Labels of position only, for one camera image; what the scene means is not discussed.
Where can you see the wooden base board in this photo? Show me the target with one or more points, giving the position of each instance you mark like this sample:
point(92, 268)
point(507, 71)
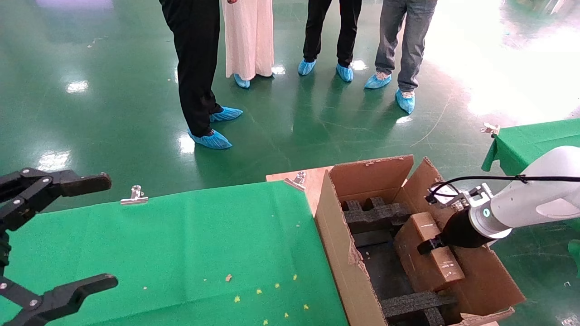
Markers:
point(310, 181)

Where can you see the silver binder clip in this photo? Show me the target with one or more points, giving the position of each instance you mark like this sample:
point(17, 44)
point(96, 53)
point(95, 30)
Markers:
point(295, 181)
point(134, 195)
point(490, 129)

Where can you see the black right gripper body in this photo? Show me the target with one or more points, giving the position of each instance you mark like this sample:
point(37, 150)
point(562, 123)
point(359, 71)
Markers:
point(460, 233)

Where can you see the green table cloth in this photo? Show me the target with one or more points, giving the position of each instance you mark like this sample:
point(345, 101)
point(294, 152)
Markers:
point(181, 249)

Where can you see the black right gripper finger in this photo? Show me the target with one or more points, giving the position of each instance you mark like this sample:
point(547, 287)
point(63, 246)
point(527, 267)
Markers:
point(430, 246)

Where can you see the person in white robe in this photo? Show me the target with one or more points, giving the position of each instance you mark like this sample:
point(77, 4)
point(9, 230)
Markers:
point(248, 40)

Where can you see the person in grey jeans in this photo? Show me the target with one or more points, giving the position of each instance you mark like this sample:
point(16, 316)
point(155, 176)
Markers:
point(408, 40)

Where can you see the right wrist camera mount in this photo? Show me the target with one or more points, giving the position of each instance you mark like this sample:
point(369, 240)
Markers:
point(471, 195)

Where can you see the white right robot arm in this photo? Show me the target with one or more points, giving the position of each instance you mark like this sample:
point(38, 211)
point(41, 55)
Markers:
point(539, 190)

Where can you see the small brown cardboard box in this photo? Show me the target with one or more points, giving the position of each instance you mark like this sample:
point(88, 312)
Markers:
point(421, 267)

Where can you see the person in black trousers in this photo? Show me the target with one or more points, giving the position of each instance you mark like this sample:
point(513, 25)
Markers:
point(331, 31)
point(195, 68)

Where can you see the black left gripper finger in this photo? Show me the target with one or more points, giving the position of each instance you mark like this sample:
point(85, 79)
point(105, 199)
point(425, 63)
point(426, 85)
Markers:
point(27, 190)
point(59, 299)

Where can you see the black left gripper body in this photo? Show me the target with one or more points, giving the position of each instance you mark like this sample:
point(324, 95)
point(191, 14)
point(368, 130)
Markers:
point(4, 251)

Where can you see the large open cardboard carton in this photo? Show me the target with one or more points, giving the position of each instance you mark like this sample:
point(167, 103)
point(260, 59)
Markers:
point(371, 176)

